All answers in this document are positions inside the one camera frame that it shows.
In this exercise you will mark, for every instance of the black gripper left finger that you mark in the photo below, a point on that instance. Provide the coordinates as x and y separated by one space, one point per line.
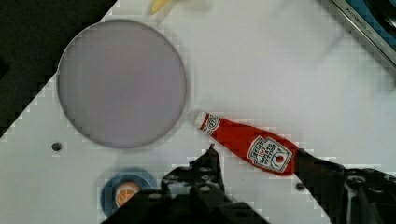
192 194

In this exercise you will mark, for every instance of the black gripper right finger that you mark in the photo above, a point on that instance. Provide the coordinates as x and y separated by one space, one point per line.
348 196

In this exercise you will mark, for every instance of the red ketchup bottle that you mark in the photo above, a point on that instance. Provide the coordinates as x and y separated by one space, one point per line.
264 150

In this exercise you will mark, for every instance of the orange slice toy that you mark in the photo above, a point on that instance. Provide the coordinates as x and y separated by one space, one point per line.
125 192

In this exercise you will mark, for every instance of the blue bowl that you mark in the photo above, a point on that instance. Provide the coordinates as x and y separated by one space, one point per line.
134 179

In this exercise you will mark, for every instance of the grey round plate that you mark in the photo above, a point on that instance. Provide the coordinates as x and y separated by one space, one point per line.
122 84

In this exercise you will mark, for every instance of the silver toaster oven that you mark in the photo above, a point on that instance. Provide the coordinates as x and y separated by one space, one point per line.
375 20

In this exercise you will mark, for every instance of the peeled banana toy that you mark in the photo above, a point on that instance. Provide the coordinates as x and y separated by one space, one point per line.
161 6

